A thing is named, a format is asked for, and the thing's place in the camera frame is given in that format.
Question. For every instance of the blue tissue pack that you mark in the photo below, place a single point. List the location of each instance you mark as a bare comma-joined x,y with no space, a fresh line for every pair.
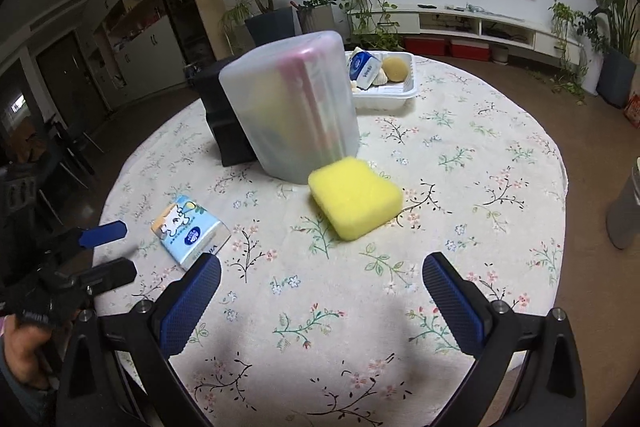
363,68

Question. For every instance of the black cylindrical container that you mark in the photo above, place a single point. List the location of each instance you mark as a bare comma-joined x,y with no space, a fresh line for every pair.
230,138

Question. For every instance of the large leaf plant right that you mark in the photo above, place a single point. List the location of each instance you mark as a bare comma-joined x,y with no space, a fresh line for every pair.
612,30

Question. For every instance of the trailing vine plant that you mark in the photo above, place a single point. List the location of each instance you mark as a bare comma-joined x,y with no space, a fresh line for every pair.
370,24

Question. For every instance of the white braided rope pad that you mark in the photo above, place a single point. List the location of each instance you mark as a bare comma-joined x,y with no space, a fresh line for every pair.
380,79

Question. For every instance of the red box on floor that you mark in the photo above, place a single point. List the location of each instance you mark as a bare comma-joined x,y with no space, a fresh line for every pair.
632,110

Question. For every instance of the plant in white ribbed pot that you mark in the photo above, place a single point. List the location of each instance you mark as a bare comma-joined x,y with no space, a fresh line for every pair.
315,15

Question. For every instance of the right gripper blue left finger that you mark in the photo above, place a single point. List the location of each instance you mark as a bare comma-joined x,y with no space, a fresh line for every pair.
183,302

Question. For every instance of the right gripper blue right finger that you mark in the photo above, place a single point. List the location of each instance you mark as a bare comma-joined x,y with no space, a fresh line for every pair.
463,306

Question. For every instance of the grey trash can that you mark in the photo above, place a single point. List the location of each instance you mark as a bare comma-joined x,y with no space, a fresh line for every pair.
623,217

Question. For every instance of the tan gourd-shaped sponge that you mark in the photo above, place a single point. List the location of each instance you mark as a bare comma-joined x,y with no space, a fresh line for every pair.
395,68

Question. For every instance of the floral round tablecloth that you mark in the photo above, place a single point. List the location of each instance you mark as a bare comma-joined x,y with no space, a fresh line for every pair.
308,330

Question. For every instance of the person's left hand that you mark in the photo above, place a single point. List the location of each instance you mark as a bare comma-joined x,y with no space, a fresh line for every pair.
22,343

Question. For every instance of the cream chenille mitt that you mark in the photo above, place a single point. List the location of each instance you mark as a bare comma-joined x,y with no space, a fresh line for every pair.
354,86

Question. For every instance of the white tv console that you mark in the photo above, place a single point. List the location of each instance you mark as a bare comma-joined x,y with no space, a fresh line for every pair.
427,20

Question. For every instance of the white plastic tray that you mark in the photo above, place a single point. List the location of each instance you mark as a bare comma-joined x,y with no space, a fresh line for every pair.
392,95

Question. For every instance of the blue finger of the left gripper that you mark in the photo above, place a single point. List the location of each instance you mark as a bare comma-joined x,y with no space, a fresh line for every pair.
103,234
108,276

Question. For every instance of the translucent plastic container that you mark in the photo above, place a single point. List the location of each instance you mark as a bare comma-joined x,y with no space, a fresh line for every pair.
293,100

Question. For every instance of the white wall cabinet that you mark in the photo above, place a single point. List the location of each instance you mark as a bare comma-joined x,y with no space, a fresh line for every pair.
131,48

